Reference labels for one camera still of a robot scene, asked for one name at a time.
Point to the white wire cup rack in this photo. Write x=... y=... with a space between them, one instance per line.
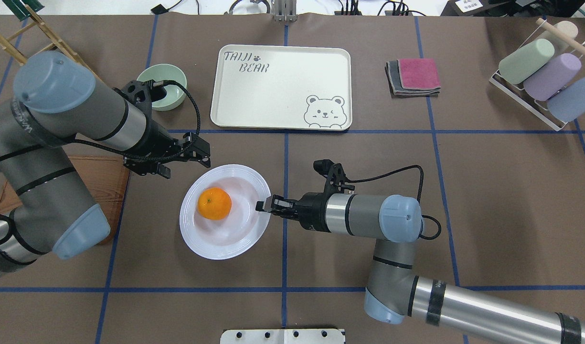
x=562 y=44

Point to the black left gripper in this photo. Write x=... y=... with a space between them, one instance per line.
x=157 y=137

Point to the wooden cutting board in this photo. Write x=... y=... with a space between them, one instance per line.
x=106 y=184

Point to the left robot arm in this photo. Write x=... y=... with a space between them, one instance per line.
x=57 y=101

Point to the white bracket plate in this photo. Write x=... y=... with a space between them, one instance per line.
x=284 y=336

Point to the purple cup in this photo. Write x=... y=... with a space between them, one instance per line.
x=552 y=77

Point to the cream bear tray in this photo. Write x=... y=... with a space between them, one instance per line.
x=282 y=87

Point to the grey folded cloth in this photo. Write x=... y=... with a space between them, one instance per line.
x=395 y=83

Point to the grey metal mount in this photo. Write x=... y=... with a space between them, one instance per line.
x=284 y=10

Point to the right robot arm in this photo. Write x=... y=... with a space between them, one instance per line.
x=394 y=291

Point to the beige cup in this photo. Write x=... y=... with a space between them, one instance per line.
x=568 y=28

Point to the pink folded cloth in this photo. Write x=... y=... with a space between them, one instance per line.
x=419 y=74

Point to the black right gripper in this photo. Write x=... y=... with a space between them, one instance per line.
x=313 y=207

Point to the white round plate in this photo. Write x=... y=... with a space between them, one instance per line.
x=241 y=228

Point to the orange fruit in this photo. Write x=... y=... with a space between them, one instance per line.
x=214 y=204

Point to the green ceramic bowl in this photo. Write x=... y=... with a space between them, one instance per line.
x=174 y=95

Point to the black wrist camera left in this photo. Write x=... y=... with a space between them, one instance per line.
x=142 y=94

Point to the blue cup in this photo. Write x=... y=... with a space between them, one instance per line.
x=568 y=104

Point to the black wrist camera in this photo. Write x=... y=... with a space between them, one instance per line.
x=336 y=179
x=142 y=94

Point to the green cup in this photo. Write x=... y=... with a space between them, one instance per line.
x=525 y=61

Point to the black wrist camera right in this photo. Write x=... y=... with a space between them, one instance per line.
x=336 y=179

